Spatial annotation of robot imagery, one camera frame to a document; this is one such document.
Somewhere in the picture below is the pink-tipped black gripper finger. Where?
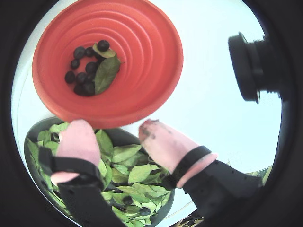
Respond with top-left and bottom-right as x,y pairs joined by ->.
38,119 -> 132,227
138,119 -> 263,219

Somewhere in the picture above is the pile of green leaves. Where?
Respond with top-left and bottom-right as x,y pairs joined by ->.
26,122 -> 171,227

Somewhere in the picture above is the dark grey round bowl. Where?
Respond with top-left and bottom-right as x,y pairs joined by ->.
23,116 -> 176,227

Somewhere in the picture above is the red collapsible silicone cup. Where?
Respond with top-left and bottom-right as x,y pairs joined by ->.
32,0 -> 184,130

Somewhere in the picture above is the large green leaf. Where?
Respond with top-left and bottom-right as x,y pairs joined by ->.
94,55 -> 122,95

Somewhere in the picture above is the small green leaf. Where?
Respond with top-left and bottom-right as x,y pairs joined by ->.
92,42 -> 117,59

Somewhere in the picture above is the black camera module with lens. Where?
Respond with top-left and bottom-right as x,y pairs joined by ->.
228,32 -> 285,104

